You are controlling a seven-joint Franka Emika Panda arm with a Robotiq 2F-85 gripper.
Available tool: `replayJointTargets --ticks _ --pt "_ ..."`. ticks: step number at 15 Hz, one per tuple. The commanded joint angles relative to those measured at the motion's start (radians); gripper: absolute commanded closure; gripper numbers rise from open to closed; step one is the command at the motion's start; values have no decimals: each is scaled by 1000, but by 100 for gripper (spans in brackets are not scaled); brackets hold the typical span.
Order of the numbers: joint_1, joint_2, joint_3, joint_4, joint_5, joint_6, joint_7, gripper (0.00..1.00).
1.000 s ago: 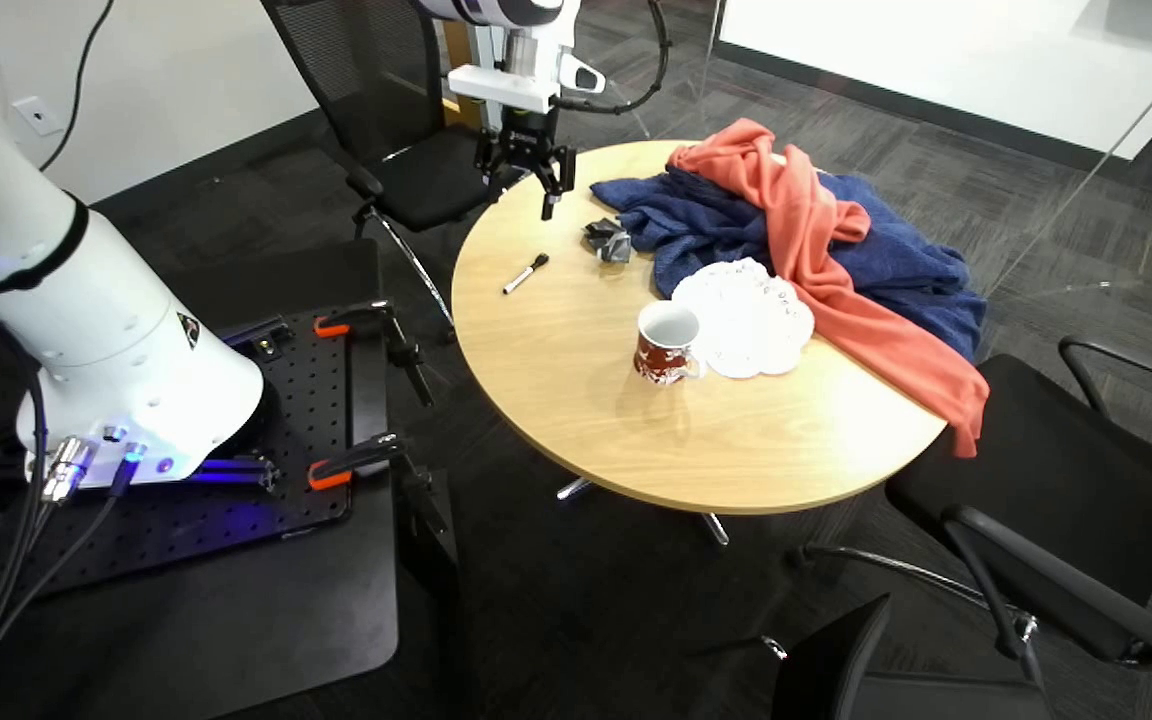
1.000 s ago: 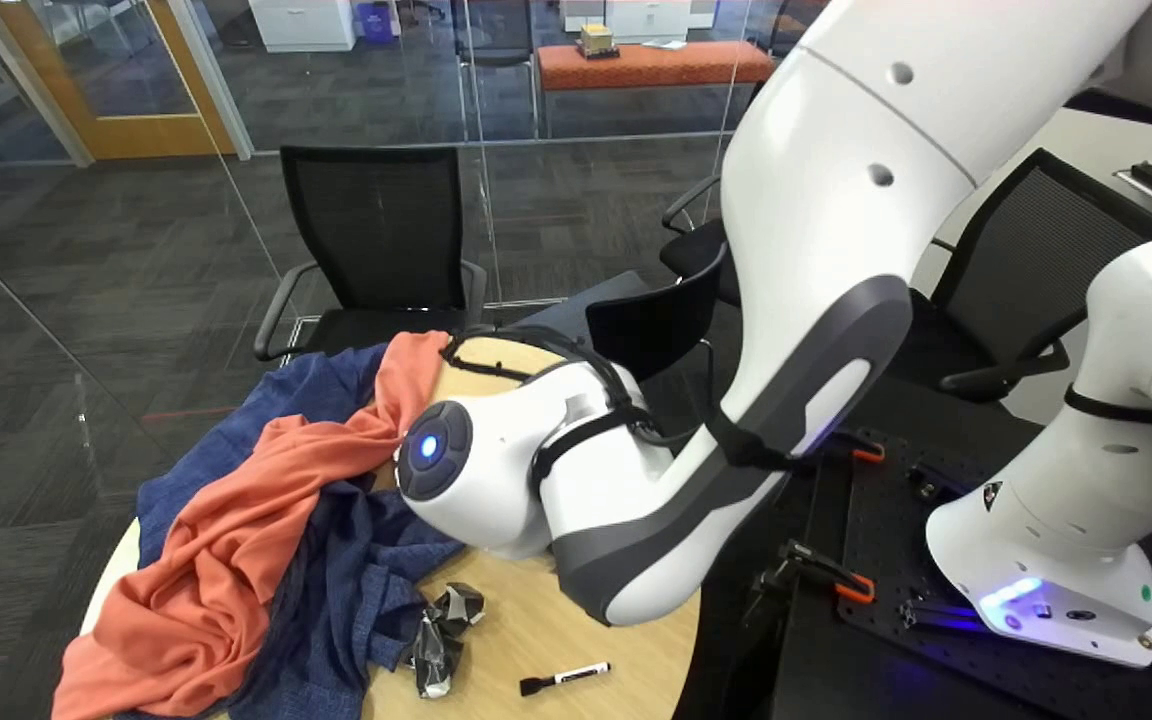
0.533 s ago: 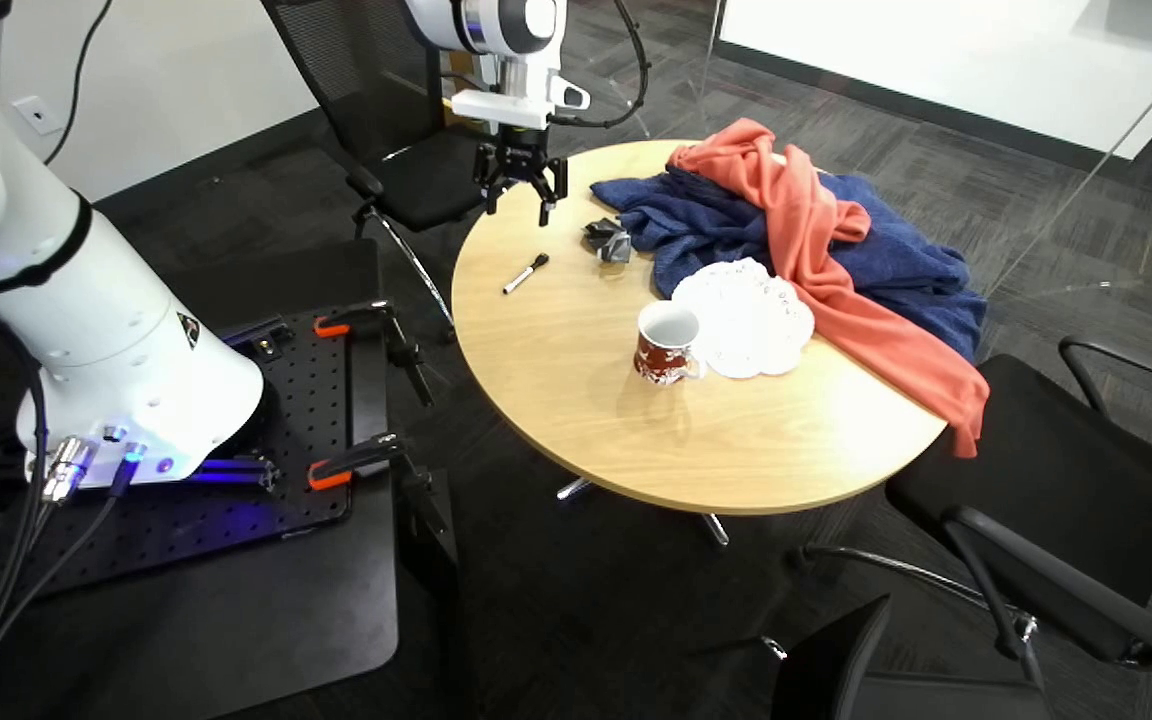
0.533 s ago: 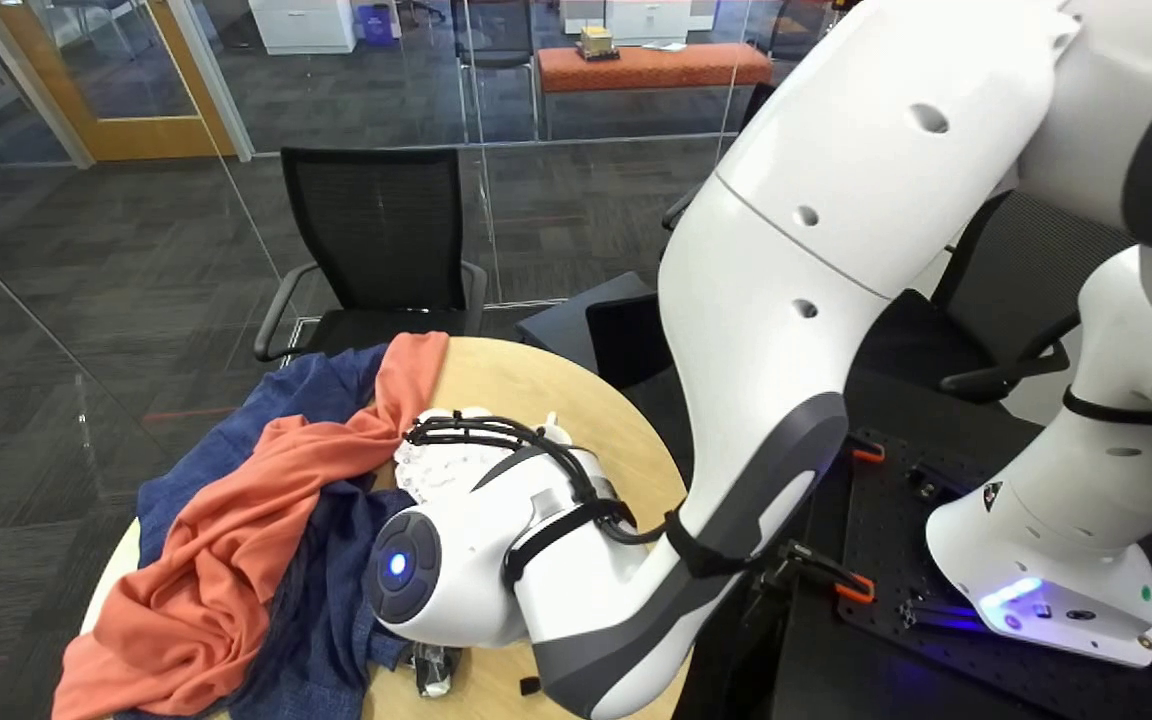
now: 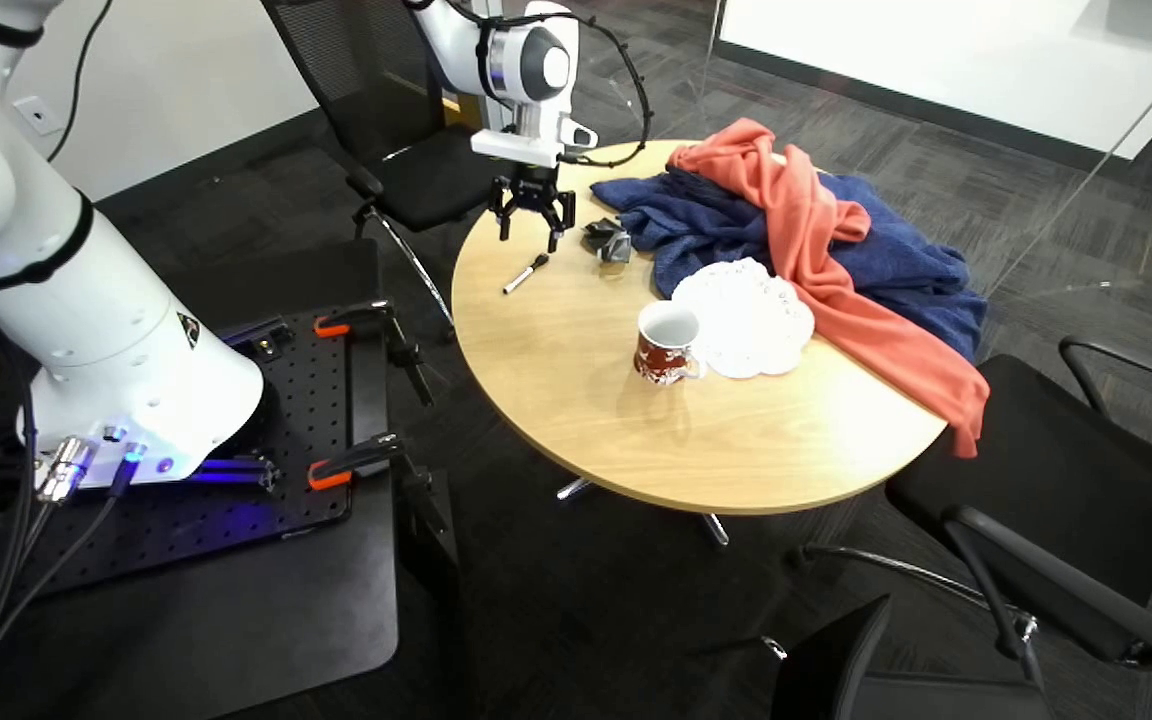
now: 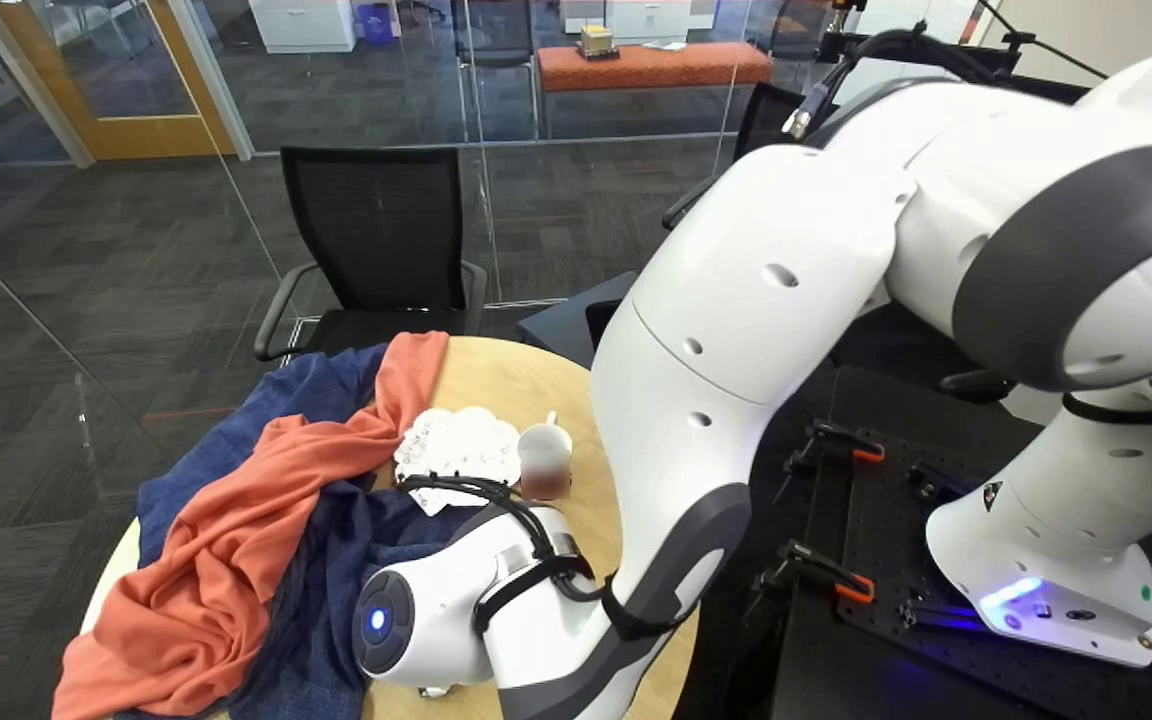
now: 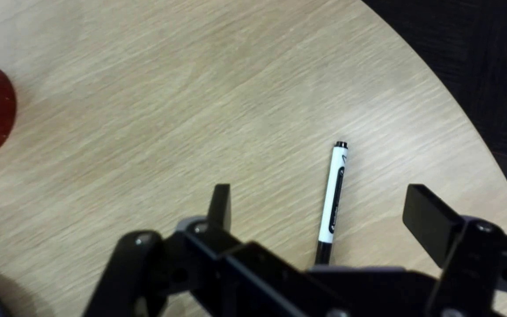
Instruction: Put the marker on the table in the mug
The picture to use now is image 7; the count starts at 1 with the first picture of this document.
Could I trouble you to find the black and white marker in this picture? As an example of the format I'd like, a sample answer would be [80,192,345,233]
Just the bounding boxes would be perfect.
[313,139,350,266]

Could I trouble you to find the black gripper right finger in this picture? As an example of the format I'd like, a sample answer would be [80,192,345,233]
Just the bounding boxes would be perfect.
[401,183,507,317]

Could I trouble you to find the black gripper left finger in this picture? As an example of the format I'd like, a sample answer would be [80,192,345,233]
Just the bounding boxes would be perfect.
[82,183,249,317]

